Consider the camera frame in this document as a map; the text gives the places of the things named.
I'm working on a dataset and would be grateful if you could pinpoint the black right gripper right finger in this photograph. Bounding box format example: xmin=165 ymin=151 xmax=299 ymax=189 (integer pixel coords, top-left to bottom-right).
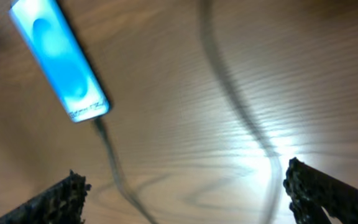
xmin=283 ymin=157 xmax=358 ymax=224

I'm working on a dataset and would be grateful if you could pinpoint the blue Galaxy smartphone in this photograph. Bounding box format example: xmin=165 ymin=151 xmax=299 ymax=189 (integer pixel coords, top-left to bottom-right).
xmin=9 ymin=0 xmax=111 ymax=123

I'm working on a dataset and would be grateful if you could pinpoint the black USB charging cable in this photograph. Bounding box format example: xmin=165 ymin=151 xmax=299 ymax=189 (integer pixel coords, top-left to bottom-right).
xmin=91 ymin=0 xmax=284 ymax=224

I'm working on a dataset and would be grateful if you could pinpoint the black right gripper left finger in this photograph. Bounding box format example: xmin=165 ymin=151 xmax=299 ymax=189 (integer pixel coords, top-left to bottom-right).
xmin=0 ymin=171 xmax=91 ymax=224

